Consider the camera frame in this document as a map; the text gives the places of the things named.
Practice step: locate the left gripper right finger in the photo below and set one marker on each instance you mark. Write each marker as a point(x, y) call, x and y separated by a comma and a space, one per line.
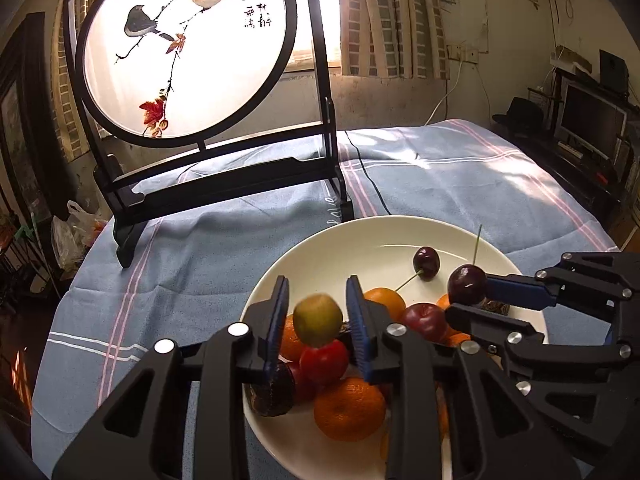
point(494, 433)

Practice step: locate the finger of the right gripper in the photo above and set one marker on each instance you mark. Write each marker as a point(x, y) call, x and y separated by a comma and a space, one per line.
point(491, 329)
point(520, 291)

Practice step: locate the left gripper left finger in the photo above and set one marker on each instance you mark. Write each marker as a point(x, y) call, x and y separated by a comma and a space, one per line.
point(138, 431)

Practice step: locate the dark red cherry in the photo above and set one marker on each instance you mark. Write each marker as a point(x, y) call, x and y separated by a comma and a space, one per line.
point(467, 285)
point(426, 265)

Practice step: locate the yellow loquat fruit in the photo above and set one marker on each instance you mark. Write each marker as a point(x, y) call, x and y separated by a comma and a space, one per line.
point(317, 320)

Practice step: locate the dark water chestnut right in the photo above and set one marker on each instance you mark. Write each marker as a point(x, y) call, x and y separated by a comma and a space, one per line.
point(495, 306)

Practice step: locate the orange mandarin right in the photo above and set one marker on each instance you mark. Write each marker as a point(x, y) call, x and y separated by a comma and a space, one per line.
point(453, 338)

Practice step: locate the yellow green tomato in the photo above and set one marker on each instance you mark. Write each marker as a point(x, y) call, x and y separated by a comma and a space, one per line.
point(442, 412)

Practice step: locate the small orange behind finger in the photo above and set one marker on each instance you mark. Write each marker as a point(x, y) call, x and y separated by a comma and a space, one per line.
point(443, 302)

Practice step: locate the large orange on table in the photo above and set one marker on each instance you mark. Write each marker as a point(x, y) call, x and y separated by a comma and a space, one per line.
point(390, 299)

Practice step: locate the red tomato in plate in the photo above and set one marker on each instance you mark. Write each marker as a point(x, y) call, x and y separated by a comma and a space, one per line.
point(304, 388)

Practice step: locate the small orange mandarin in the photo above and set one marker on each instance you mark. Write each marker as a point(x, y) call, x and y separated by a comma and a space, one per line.
point(291, 348)

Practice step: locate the red cherry tomato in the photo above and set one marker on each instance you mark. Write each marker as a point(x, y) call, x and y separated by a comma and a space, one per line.
point(324, 365)

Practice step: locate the large orange mandarin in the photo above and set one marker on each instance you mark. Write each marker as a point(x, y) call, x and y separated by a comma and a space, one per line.
point(349, 410)

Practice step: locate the white ceramic plate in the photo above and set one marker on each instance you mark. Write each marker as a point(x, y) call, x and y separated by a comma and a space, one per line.
point(379, 252)

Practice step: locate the blue striped tablecloth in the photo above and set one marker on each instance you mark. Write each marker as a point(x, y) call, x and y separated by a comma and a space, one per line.
point(193, 272)

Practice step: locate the black hat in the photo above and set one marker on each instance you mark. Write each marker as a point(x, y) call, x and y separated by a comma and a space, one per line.
point(522, 117)

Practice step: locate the computer monitor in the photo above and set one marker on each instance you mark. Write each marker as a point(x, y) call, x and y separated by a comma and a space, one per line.
point(590, 120)

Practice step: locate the plastic bags pile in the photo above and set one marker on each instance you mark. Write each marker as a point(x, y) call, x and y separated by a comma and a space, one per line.
point(72, 238)

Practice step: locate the left patterned curtain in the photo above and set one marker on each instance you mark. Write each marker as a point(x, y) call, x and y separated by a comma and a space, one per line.
point(67, 119)

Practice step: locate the patterned curtain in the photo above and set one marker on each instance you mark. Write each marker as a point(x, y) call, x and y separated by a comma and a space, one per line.
point(393, 39)
point(67, 119)

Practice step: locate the right patterned curtain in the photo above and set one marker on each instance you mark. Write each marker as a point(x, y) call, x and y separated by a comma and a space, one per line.
point(393, 39)

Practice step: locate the round bird painting screen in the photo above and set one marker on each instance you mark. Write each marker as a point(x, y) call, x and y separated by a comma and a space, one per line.
point(166, 79)

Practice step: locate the wall power socket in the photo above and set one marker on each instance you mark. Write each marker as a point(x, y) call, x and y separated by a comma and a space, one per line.
point(463, 53)

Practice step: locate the dark framed wall picture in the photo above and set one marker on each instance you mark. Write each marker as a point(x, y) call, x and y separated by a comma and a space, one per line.
point(30, 153)

